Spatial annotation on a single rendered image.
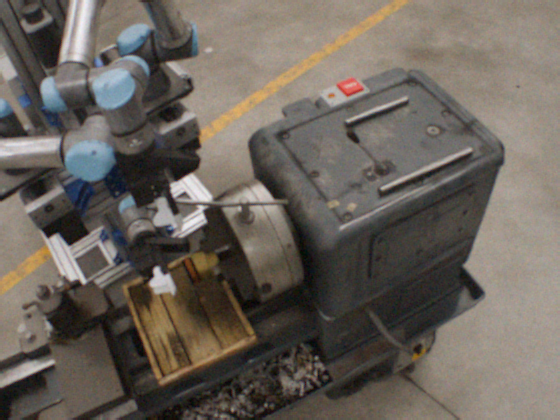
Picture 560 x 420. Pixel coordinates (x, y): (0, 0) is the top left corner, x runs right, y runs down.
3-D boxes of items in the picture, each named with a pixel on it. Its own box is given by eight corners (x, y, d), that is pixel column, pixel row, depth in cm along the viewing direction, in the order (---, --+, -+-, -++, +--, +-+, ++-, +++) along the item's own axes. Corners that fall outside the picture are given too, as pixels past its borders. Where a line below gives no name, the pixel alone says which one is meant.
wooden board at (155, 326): (210, 252, 168) (207, 245, 165) (258, 343, 147) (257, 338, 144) (125, 291, 162) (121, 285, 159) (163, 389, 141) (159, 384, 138)
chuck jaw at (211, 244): (239, 233, 143) (223, 193, 140) (243, 238, 139) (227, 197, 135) (202, 250, 141) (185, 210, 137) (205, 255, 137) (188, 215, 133)
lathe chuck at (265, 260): (244, 217, 164) (236, 161, 136) (291, 303, 150) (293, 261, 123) (217, 229, 162) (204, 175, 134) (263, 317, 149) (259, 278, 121)
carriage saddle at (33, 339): (101, 286, 164) (95, 277, 159) (147, 414, 137) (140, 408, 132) (19, 324, 158) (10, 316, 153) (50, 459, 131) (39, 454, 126)
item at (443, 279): (386, 267, 256) (402, 143, 189) (442, 343, 229) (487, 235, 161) (279, 322, 244) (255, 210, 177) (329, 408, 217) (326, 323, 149)
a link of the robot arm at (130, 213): (145, 207, 161) (137, 189, 154) (156, 232, 154) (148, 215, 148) (122, 217, 159) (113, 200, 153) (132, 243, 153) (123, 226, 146)
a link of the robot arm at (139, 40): (127, 57, 173) (115, 24, 162) (164, 51, 172) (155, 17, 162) (122, 78, 165) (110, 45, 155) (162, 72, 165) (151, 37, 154)
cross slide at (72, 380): (90, 280, 159) (84, 273, 155) (130, 400, 134) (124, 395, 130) (42, 302, 155) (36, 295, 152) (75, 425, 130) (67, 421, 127)
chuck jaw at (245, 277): (248, 247, 138) (268, 279, 131) (251, 258, 142) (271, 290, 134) (210, 265, 136) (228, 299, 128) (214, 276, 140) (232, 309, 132)
